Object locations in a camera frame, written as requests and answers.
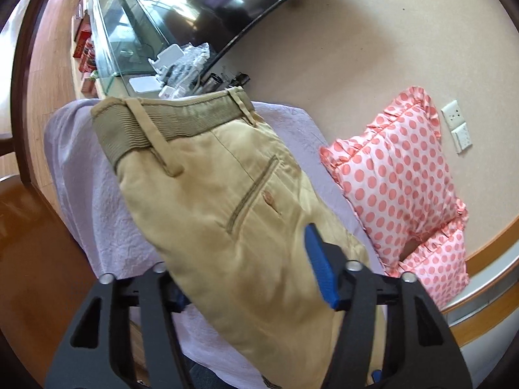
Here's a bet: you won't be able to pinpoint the pink polka dot pillow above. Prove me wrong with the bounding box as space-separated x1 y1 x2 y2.
387 198 470 310
319 86 466 270

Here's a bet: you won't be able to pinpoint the khaki beige pants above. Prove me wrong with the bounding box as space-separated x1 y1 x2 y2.
91 87 368 388

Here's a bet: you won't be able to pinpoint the white wall power socket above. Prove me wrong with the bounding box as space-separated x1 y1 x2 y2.
441 100 465 131

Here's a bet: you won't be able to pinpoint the white box on cabinet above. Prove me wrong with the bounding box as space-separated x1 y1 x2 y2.
148 44 184 73

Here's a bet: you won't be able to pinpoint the glass display cabinet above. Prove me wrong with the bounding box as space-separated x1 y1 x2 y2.
87 0 169 98

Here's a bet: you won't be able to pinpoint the lavender bed sheet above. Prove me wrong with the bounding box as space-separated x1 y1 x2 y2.
44 99 383 388

